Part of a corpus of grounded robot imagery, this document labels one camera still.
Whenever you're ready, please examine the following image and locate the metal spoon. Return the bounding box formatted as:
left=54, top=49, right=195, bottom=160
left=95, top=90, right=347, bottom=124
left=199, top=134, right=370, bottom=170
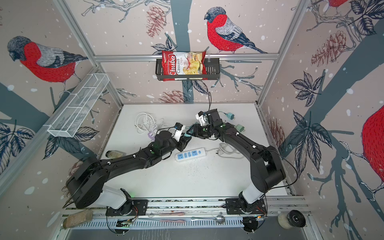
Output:
left=191, top=214, right=225, bottom=225

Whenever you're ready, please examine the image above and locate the tape roll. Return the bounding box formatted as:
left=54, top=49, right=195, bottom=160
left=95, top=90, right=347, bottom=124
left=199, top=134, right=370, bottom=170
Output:
left=278, top=210, right=307, bottom=230

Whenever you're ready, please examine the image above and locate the brown sponge block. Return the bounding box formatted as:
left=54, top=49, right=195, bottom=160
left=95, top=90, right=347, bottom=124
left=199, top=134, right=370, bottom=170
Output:
left=62, top=210, right=93, bottom=229

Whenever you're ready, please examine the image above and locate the white power strip cord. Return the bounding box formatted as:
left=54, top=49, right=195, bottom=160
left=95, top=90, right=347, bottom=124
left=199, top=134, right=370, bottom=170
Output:
left=134, top=112, right=157, bottom=134

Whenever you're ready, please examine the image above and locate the purple power strip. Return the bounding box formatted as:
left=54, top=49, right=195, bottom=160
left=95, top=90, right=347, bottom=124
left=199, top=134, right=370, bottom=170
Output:
left=148, top=129, right=157, bottom=141

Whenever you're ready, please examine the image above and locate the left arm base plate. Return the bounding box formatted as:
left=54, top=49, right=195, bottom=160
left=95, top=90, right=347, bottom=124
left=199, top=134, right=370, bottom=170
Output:
left=106, top=199, right=149, bottom=217

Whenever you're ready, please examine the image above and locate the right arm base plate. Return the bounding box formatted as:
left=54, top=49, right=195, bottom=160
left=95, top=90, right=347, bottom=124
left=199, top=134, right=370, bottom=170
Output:
left=222, top=198, right=267, bottom=215

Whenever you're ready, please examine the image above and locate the black wire basket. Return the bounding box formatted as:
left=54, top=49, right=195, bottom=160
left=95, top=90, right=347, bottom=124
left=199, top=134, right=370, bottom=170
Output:
left=155, top=59, right=221, bottom=81

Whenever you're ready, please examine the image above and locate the white power strip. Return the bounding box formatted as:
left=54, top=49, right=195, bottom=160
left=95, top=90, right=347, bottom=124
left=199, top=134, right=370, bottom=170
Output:
left=175, top=148, right=207, bottom=163

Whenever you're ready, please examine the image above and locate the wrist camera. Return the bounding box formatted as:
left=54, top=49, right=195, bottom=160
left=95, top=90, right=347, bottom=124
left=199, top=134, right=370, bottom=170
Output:
left=196, top=111, right=208, bottom=126
left=174, top=123, right=186, bottom=142

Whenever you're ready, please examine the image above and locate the small glass jar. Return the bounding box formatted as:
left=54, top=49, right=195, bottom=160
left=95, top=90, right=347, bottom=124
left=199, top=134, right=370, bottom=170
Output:
left=105, top=150, right=126, bottom=159

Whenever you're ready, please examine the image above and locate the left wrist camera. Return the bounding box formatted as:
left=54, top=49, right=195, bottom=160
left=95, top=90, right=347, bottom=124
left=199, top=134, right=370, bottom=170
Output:
left=174, top=123, right=186, bottom=142

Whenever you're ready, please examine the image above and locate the teal charger round plug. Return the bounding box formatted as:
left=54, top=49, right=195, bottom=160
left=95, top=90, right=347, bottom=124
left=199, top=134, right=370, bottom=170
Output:
left=220, top=111, right=235, bottom=120

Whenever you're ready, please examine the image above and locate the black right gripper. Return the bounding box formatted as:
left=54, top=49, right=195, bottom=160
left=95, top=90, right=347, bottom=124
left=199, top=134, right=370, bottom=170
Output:
left=185, top=124, right=214, bottom=139

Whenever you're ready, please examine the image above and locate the green charger with cable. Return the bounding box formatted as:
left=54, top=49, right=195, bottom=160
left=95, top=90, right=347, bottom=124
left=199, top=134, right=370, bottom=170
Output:
left=235, top=124, right=245, bottom=133

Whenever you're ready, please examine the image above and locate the red chips bag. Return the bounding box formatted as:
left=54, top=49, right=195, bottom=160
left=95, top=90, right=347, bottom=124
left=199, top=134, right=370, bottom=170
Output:
left=162, top=51, right=207, bottom=81

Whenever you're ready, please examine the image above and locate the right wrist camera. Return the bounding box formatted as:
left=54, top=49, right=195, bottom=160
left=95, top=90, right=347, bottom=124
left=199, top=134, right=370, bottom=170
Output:
left=196, top=111, right=208, bottom=126

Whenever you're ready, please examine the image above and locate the white mesh shelf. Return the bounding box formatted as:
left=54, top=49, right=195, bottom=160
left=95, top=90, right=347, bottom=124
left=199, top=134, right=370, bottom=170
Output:
left=48, top=73, right=110, bottom=138

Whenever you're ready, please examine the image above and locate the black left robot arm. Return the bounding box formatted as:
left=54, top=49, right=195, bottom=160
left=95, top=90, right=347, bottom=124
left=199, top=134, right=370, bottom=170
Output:
left=64, top=131, right=192, bottom=209

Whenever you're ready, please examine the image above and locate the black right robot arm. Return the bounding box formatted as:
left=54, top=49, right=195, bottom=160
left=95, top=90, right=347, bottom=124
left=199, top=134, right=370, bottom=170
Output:
left=187, top=109, right=286, bottom=213

